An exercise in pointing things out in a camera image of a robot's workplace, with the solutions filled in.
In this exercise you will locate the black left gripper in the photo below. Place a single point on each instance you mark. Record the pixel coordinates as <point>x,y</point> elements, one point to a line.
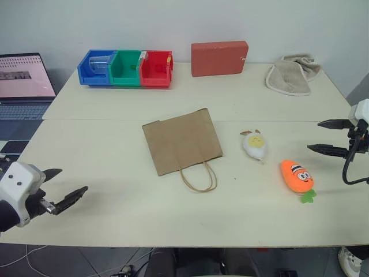
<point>36,203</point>

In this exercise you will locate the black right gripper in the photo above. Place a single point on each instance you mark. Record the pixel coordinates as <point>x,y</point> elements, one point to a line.
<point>361,138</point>

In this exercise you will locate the brown paper bag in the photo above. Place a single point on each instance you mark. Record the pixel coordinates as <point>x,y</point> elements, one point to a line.
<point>181,141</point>

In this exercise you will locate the orange carrot plush toy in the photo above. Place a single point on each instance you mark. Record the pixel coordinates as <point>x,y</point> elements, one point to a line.
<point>294,176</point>

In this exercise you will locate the beige towel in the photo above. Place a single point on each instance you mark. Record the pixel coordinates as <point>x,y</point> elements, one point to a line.
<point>285,78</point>

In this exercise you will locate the white egg plush toy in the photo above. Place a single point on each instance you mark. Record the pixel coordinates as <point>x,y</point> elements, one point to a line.
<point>255,145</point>

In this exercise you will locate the blue plastic storage bin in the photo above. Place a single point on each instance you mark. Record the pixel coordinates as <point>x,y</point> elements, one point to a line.
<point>95,81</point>

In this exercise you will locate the open grey laptop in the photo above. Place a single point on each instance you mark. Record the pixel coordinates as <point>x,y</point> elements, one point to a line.
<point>23,78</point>

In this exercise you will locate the green plastic storage bin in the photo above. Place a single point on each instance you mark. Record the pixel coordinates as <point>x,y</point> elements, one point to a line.
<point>124,80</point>

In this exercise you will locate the white sneaker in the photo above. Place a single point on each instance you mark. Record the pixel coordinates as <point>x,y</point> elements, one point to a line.
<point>350,261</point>

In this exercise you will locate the clear plastic cup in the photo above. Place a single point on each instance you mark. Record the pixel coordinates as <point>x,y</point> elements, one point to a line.
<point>99,65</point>

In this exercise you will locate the red-brown rectangular box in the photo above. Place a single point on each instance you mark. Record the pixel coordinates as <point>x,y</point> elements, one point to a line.
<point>219,59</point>

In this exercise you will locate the red plastic storage bin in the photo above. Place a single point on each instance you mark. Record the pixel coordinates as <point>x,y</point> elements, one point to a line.
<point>154,81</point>

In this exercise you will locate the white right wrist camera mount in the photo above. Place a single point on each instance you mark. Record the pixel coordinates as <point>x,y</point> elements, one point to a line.
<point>361,111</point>

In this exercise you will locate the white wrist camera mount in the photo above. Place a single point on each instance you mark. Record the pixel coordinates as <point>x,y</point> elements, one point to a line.
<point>361,111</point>
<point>20,181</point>

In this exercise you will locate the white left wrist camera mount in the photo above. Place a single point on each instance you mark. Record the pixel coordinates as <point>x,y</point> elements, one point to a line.
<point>20,181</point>

